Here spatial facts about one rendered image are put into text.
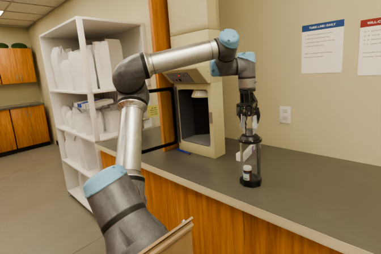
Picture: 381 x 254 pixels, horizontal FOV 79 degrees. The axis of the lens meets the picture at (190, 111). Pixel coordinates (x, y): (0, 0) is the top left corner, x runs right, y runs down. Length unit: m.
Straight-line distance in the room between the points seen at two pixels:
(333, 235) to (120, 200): 0.69
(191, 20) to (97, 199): 1.12
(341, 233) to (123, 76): 0.89
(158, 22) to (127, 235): 1.31
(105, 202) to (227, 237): 0.78
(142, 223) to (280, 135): 1.27
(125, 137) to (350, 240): 0.79
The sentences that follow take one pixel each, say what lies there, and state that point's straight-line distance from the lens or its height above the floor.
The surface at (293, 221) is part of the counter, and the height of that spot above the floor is 0.94.
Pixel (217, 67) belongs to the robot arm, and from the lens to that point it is 0.98.
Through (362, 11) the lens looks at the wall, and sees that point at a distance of 1.52.
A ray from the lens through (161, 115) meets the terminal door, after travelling 1.53.
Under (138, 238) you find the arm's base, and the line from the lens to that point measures 0.58.
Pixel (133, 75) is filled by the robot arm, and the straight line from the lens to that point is 0.83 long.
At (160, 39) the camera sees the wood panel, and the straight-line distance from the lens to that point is 1.60.
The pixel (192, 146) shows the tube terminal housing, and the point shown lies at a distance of 1.57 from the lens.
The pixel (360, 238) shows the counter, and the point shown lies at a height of 0.94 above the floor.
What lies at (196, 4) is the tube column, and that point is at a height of 1.85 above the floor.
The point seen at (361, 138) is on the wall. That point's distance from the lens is 1.56.
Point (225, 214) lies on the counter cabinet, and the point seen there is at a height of 0.82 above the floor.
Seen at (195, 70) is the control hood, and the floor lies 1.49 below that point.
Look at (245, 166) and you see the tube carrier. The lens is 1.13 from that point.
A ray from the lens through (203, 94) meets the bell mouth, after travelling 1.46.
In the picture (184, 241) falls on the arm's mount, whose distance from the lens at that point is 0.62.
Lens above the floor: 1.50
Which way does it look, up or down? 11 degrees down
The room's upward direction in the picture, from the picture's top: 4 degrees counter-clockwise
